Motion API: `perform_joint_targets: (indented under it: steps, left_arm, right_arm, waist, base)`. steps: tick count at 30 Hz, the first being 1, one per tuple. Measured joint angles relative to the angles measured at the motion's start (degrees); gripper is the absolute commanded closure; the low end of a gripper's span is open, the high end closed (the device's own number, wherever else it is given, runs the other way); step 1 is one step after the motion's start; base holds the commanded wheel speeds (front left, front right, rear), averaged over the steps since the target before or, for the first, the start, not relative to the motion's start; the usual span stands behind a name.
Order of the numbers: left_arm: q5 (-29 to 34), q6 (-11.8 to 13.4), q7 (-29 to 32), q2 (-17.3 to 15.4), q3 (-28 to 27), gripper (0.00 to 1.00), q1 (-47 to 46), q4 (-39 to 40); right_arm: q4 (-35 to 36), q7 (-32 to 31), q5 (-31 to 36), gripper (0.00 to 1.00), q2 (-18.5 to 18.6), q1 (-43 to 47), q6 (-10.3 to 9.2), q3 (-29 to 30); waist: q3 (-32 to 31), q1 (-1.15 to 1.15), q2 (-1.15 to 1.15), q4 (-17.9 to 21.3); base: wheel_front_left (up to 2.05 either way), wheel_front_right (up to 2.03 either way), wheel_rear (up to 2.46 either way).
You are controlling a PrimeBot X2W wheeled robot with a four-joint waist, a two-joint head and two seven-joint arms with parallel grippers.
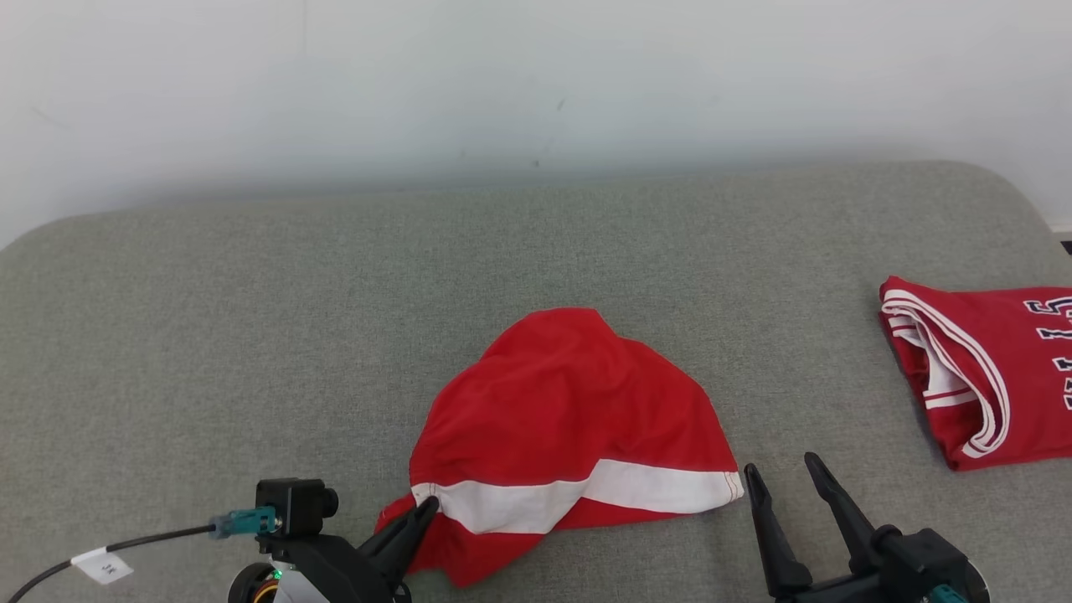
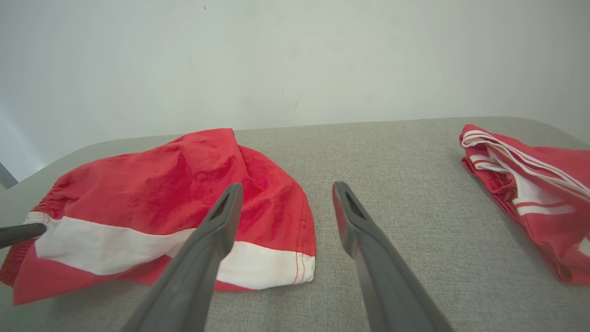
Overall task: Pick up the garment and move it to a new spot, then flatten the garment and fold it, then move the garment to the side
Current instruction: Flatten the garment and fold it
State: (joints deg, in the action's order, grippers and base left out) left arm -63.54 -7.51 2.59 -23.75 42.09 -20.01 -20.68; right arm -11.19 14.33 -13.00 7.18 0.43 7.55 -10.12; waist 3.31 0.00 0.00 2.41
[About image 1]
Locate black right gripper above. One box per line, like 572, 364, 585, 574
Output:
743, 451, 993, 603

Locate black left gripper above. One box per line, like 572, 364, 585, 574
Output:
228, 495, 441, 603

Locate red shorts with white stripe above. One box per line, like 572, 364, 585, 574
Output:
374, 307, 745, 589

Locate red Bulls basketball jersey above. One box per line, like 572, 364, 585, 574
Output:
878, 276, 1072, 472

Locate grey fabric sofa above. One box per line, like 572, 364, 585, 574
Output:
0, 161, 1072, 603

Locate white paper cable tag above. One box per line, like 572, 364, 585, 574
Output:
70, 548, 136, 585

